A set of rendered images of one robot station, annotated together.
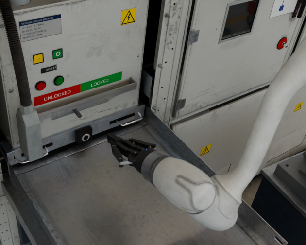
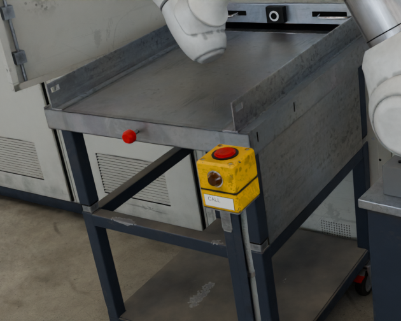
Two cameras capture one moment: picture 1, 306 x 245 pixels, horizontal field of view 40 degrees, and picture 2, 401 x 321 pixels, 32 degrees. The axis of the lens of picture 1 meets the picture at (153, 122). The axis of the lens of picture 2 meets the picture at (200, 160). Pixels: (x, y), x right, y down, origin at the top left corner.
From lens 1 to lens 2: 1.87 m
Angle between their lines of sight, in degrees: 66
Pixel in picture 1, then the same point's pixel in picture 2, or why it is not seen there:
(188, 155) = (323, 49)
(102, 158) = (270, 40)
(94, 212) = not seen: hidden behind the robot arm
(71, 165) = (243, 35)
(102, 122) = (302, 8)
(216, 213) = (171, 16)
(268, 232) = (247, 102)
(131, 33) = not seen: outside the picture
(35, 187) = not seen: hidden behind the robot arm
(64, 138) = (258, 12)
